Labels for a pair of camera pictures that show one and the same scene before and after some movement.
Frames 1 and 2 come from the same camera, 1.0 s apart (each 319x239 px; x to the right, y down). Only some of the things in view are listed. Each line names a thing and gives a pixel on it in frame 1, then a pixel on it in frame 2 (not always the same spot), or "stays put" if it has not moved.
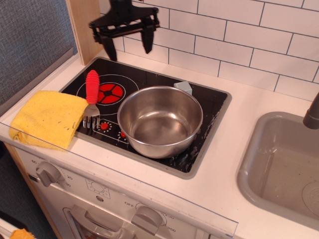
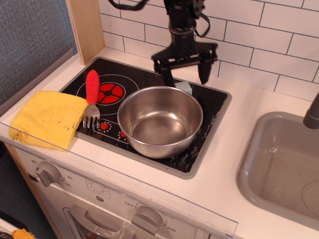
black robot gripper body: (122, 18) to (184, 50)
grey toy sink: (279, 171) stays put
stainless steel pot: (160, 122) stays put
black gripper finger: (147, 31) to (204, 69)
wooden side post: (80, 13) stays put
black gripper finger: (109, 47) to (167, 77)
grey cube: (184, 85) stays put
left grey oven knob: (47, 173) stays put
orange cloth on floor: (21, 234) stays put
